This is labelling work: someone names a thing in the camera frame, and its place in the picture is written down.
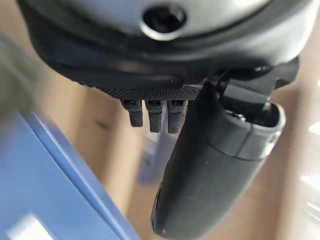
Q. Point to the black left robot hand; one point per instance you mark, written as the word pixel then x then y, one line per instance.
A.
pixel 155 62

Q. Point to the blue metal office cabinet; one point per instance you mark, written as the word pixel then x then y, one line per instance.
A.
pixel 37 175

